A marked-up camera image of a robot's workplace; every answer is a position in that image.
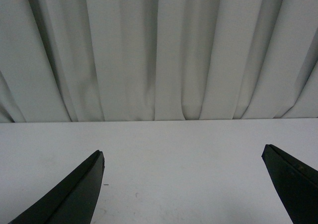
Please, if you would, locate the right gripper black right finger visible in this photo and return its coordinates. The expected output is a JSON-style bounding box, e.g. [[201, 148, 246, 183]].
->
[[262, 145, 318, 224]]

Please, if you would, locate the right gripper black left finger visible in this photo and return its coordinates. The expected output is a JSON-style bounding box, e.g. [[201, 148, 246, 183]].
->
[[11, 150, 104, 224]]

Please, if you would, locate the grey-white pleated curtain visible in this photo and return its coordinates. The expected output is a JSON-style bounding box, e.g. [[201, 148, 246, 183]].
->
[[0, 0, 318, 123]]

